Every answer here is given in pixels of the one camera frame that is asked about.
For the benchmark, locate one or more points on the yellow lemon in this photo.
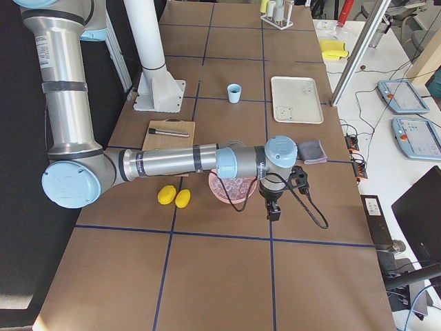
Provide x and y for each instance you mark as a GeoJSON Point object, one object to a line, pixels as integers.
{"type": "Point", "coordinates": [183, 198]}
{"type": "Point", "coordinates": [166, 194]}

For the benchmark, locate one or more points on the grey folded cloth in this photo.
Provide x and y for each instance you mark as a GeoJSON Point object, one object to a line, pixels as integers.
{"type": "Point", "coordinates": [311, 152]}

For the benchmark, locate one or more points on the light blue cup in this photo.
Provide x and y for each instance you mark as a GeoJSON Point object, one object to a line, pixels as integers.
{"type": "Point", "coordinates": [234, 98]}

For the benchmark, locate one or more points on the yellow lemon far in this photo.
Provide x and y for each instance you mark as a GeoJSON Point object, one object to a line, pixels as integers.
{"type": "Point", "coordinates": [183, 198]}

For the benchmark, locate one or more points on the white cup rack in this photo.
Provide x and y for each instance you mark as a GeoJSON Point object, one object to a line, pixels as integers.
{"type": "Point", "coordinates": [277, 13]}

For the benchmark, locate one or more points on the teach pendant near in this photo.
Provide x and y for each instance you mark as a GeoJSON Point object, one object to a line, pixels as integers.
{"type": "Point", "coordinates": [416, 138]}

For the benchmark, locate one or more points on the black monitor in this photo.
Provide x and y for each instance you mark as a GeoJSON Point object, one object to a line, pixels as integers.
{"type": "Point", "coordinates": [417, 212]}

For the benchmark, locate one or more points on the wooden cutting board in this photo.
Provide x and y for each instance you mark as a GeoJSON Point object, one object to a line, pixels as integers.
{"type": "Point", "coordinates": [157, 142]}

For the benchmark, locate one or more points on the orange connector block far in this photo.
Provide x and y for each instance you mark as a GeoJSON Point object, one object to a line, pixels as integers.
{"type": "Point", "coordinates": [351, 141]}

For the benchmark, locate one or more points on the orange connector block near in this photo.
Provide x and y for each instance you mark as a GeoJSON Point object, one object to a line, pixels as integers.
{"type": "Point", "coordinates": [359, 169]}

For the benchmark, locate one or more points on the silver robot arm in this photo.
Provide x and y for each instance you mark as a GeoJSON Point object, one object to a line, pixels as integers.
{"type": "Point", "coordinates": [80, 170]}

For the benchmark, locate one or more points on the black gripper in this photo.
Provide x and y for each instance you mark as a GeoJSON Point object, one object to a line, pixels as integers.
{"type": "Point", "coordinates": [269, 195]}

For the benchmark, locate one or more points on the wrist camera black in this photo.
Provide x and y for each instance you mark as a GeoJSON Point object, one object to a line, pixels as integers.
{"type": "Point", "coordinates": [299, 178]}

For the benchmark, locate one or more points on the yellow cloth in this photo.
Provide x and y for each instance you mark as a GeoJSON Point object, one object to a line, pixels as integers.
{"type": "Point", "coordinates": [333, 49]}

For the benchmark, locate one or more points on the teach pendant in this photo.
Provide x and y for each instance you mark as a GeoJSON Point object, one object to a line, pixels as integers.
{"type": "Point", "coordinates": [416, 138]}
{"type": "Point", "coordinates": [401, 97]}

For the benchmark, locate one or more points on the teach pendant far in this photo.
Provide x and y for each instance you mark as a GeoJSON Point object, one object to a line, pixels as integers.
{"type": "Point", "coordinates": [401, 97]}

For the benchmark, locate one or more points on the pink bowl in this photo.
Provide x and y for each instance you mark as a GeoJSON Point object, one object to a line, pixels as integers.
{"type": "Point", "coordinates": [231, 194]}

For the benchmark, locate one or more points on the cream bear tray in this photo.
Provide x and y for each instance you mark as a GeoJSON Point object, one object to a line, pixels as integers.
{"type": "Point", "coordinates": [295, 100]}

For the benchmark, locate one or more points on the steel rod black tip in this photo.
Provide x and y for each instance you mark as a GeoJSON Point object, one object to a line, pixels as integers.
{"type": "Point", "coordinates": [168, 133]}

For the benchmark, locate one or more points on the orange connector block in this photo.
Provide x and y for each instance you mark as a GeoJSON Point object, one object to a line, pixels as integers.
{"type": "Point", "coordinates": [359, 169]}
{"type": "Point", "coordinates": [351, 141]}

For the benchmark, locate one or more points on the yellow lemon near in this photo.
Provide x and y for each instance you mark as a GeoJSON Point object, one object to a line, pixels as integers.
{"type": "Point", "coordinates": [166, 194]}

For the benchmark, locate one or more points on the clear ice cubes pile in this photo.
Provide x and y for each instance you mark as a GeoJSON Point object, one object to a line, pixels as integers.
{"type": "Point", "coordinates": [232, 188]}

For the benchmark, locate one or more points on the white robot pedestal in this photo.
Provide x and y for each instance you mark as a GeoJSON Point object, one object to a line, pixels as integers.
{"type": "Point", "coordinates": [158, 90]}

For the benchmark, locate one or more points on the black box with label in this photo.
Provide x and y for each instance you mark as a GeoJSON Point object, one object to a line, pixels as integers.
{"type": "Point", "coordinates": [377, 223]}

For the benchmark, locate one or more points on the aluminium frame post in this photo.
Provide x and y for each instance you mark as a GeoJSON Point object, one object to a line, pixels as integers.
{"type": "Point", "coordinates": [366, 35]}

